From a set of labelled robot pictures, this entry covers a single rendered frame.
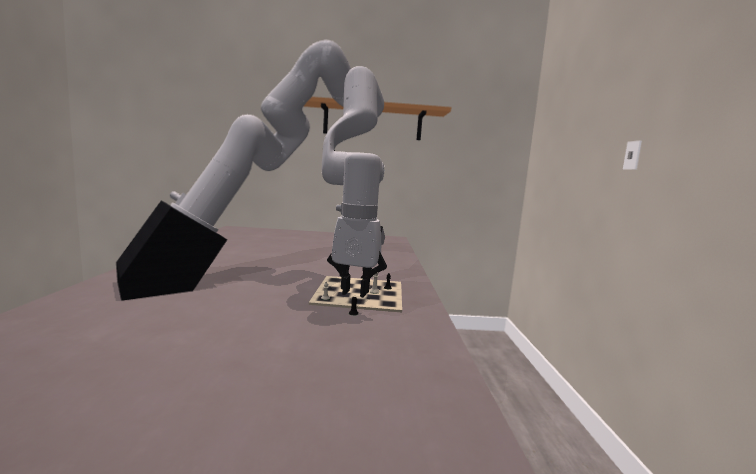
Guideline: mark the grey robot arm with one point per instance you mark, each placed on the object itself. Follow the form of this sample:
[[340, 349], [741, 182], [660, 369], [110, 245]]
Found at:
[[249, 137]]

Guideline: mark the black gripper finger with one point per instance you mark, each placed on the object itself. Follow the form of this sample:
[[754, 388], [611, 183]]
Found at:
[[365, 282], [343, 272]]

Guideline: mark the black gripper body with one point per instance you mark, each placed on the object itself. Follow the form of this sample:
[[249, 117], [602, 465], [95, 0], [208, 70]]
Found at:
[[356, 242]]

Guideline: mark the black and cream chessboard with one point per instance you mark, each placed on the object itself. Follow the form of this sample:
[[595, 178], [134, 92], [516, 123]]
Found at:
[[385, 300]]

